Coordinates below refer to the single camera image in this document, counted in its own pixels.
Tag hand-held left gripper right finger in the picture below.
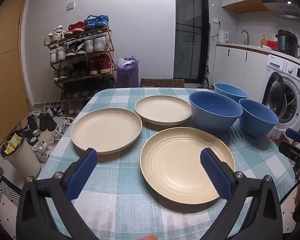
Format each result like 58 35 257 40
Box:
200 148 283 240

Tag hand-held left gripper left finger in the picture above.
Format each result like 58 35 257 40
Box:
16 148 100 240

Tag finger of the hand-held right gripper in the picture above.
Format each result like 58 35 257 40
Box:
278 141 300 160
286 128 300 147

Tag beige round plate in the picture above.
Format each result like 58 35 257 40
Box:
140 127 235 205
71 108 142 155
135 95 192 126

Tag large blue bowl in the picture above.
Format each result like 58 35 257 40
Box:
189 91 243 133

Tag empty cardboard box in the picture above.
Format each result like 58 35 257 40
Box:
267 132 288 145

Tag teal white checked tablecloth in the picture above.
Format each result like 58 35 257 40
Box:
40 87 297 240

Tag white washing machine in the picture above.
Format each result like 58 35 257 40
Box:
261 54 300 130

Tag scattered pile of shoes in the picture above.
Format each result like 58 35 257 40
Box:
21 101 74 163

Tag beige trash bin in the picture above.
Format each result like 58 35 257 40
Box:
0 130 42 180

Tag black white patterned floor mat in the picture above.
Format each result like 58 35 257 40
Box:
0 180 24 223

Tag black pressure cooker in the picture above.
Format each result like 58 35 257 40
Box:
276 29 300 57

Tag white base cabinets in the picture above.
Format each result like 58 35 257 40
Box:
211 42 270 93

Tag upright stick vacuum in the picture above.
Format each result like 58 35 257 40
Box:
199 22 212 89

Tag circle patterned cardboard panel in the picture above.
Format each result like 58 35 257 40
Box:
140 78 185 88

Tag purple plastic bag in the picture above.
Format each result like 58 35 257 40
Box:
116 56 140 89

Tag white electric kettle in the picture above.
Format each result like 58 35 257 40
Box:
217 29 229 43

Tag steel range hood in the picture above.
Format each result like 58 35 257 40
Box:
262 0 300 19

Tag yellow wooden door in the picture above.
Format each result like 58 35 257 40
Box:
0 0 32 145

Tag black framed glass door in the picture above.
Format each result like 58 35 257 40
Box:
174 0 210 84

